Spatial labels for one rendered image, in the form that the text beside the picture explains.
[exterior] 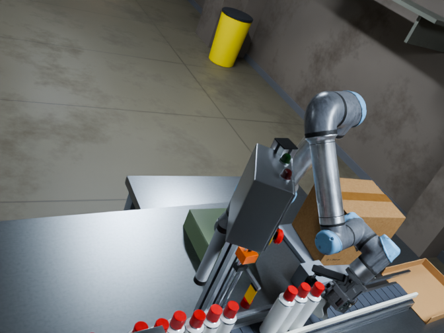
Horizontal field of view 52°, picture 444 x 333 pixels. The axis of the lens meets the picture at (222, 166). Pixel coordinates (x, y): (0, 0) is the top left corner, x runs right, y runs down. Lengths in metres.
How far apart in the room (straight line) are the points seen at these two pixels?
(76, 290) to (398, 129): 3.55
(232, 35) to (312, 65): 1.06
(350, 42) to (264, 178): 4.11
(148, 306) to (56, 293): 0.28
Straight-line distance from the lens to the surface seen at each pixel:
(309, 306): 1.47
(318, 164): 1.37
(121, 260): 1.59
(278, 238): 1.09
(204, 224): 1.69
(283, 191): 0.99
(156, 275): 1.58
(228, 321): 1.26
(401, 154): 4.46
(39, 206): 2.98
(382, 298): 1.92
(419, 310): 2.08
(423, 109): 4.36
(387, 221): 1.91
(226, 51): 5.85
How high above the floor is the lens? 1.98
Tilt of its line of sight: 31 degrees down
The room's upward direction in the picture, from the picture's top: 23 degrees clockwise
